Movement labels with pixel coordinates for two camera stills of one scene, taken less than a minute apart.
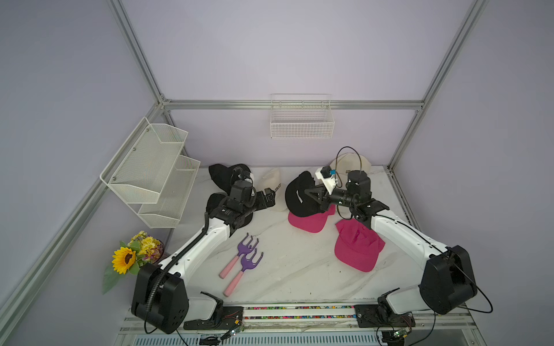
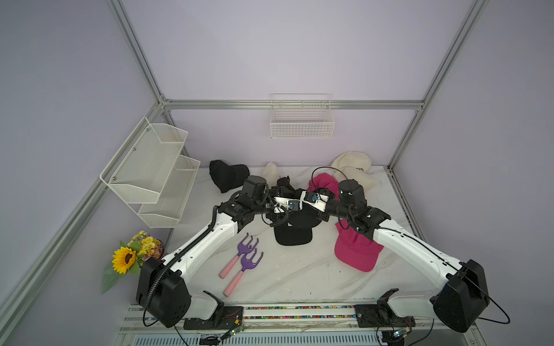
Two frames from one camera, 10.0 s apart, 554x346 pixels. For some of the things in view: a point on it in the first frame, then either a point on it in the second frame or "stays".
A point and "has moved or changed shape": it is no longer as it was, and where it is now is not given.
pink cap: x=357 y=246 stays
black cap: x=224 y=176 stays
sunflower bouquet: x=142 y=249 stays
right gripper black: x=322 y=192 -> x=324 y=216
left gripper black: x=262 y=204 -> x=277 y=191
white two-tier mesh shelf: x=151 y=173 stays
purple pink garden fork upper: x=242 y=249 stays
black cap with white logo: x=298 y=202 has moved or changed shape
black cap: x=215 y=199 -> x=306 y=218
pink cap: x=314 y=223 has moved or changed shape
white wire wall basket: x=301 y=116 stays
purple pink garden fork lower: x=245 y=264 stays
